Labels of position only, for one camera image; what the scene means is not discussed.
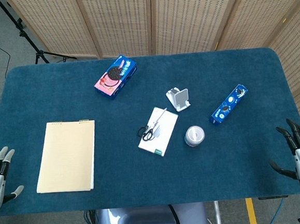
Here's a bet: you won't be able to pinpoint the beige notepad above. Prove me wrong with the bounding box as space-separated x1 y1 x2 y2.
31 118 101 196

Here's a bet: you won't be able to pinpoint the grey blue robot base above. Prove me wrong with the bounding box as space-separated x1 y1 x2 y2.
95 200 209 224

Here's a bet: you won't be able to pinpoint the long blue Oreo box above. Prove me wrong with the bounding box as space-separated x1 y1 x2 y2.
206 83 252 127

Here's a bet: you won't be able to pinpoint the silver drink can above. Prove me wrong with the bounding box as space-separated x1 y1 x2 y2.
183 124 206 148

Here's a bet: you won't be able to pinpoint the white phone stand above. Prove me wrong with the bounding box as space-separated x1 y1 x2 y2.
165 86 193 113

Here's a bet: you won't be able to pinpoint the black tripod stand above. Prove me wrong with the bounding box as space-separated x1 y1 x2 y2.
0 0 77 68

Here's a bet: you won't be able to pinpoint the dark blue table mat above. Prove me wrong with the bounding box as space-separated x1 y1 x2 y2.
0 43 300 218

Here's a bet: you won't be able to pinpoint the pink blue Oreo box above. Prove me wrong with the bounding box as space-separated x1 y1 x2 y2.
91 53 140 102

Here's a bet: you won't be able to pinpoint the wooden perforated folding screen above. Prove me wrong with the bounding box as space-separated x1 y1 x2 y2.
5 0 300 165

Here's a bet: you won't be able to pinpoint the blue cable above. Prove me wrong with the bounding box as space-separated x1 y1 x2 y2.
265 197 288 224

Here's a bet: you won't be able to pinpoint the black handled scissors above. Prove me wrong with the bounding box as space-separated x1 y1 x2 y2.
135 107 170 142

